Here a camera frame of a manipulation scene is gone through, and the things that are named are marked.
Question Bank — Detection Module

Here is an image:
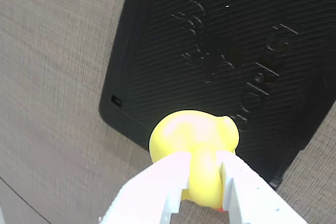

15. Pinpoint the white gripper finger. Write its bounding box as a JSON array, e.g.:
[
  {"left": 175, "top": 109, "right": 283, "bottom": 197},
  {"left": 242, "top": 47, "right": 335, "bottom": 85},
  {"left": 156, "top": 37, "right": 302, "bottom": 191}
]
[
  {"left": 217, "top": 150, "right": 307, "bottom": 224},
  {"left": 98, "top": 151, "right": 192, "bottom": 224}
]

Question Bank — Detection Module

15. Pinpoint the yellow rubber duck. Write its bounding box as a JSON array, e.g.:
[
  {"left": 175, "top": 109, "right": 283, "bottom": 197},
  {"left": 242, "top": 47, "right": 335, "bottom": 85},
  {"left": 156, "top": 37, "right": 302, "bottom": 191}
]
[{"left": 149, "top": 110, "right": 241, "bottom": 213}]

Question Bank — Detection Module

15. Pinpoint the black ribbed plastic case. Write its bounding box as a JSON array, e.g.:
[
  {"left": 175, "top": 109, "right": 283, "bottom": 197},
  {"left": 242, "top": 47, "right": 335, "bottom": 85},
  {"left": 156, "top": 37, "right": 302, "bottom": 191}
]
[{"left": 99, "top": 0, "right": 336, "bottom": 190}]

